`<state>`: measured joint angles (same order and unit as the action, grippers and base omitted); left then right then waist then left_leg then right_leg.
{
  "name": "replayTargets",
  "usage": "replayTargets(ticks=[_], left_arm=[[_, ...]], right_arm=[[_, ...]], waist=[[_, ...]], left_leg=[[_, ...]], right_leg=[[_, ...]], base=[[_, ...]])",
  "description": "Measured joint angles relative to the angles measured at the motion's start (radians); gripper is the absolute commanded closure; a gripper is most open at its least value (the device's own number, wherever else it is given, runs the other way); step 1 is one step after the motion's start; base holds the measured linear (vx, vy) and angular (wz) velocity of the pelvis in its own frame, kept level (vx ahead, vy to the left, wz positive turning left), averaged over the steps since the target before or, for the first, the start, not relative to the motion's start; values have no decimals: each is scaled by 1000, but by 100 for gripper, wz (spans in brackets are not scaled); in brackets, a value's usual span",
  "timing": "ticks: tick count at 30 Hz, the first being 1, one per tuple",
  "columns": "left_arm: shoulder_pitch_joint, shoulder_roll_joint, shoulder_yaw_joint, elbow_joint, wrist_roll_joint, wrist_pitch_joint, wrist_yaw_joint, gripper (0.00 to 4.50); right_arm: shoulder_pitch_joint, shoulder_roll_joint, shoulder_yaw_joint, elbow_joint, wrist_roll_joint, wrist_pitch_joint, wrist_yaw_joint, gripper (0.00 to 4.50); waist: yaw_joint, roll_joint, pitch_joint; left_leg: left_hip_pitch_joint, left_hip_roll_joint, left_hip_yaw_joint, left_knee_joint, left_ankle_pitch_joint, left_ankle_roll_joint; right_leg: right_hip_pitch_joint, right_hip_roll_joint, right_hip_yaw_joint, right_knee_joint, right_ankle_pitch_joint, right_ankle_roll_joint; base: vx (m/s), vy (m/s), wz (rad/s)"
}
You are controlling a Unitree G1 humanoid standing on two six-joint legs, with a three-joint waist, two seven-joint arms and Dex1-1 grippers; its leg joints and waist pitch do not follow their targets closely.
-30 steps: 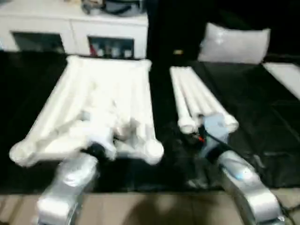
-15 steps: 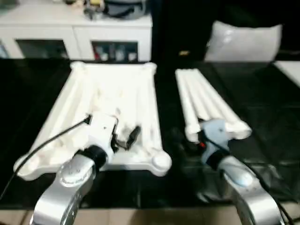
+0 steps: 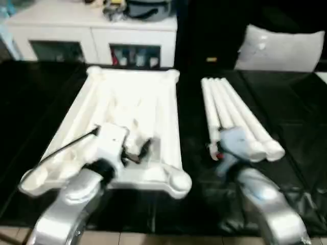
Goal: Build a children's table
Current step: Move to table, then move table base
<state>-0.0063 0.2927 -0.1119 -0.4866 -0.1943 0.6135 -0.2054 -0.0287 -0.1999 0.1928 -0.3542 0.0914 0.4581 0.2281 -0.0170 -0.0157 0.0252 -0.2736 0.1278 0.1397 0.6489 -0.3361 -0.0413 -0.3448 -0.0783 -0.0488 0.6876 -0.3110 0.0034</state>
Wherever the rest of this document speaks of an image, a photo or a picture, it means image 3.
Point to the white plastic table leg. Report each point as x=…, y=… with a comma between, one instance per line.
x=209, y=109
x=234, y=109
x=223, y=109
x=246, y=109

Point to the white plastic table top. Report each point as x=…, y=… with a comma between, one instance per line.
x=127, y=102

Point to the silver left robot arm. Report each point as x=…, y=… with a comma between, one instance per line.
x=66, y=204

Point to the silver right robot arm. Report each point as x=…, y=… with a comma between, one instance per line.
x=268, y=204

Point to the small tan block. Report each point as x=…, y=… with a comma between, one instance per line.
x=211, y=59

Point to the grey cushion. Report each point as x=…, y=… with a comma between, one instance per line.
x=278, y=48

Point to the white flat board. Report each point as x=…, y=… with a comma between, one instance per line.
x=322, y=76

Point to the white cabinet with glass doors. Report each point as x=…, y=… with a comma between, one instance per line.
x=89, y=28

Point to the grey round bag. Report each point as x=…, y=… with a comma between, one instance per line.
x=150, y=10

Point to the dark clutter pile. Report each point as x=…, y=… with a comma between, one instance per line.
x=113, y=11

